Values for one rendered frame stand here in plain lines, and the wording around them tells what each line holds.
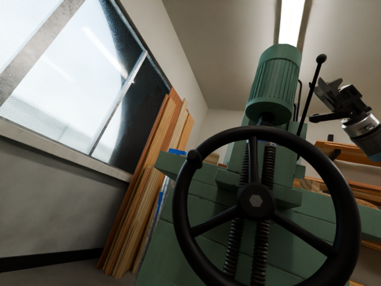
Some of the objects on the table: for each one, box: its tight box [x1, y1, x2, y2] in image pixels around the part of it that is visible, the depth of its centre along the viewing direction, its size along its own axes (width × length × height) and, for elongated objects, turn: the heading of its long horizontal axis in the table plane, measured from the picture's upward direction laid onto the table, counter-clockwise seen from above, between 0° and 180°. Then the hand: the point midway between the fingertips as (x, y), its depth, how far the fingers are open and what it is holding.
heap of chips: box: [355, 198, 379, 209], centre depth 48 cm, size 8×12×3 cm
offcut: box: [299, 179, 320, 194], centre depth 47 cm, size 3×3×3 cm
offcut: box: [204, 153, 219, 165], centre depth 56 cm, size 4×3×4 cm
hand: (311, 81), depth 67 cm, fingers open, 14 cm apart
